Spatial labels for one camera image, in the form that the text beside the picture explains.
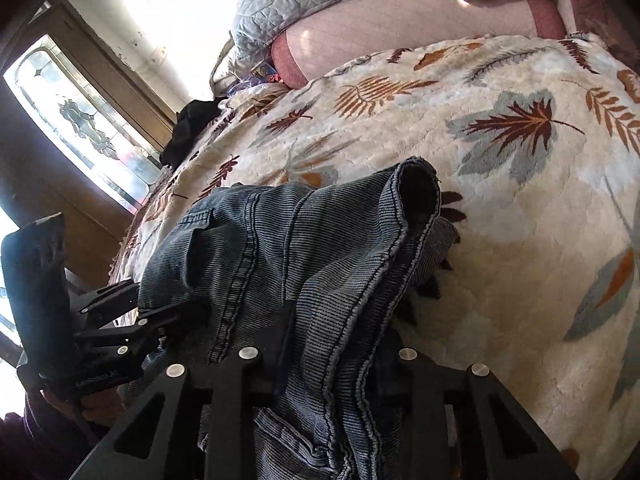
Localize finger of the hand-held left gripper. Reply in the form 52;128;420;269
67;280;142;328
75;296;208;361

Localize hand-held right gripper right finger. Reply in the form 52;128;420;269
397;345;578;480

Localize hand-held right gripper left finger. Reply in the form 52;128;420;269
80;302;297;480

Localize blue denim pants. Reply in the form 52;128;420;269
127;156;461;480

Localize person's left forearm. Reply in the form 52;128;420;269
0;392;108;480

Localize person's left hand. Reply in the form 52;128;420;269
40;382;138;433

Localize patterned glass window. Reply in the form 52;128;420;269
2;34;163;206

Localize black cloth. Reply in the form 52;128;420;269
159;98;223;167

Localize cream leaf-print blanket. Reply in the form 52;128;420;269
107;32;640;480

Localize wooden glass-panel door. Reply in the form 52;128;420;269
0;0;188;291

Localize colourful packet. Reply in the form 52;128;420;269
239;62;283;92

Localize pink bed sheet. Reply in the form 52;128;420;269
270;0;640;88

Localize grey quilted blanket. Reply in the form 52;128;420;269
231;0;458;63

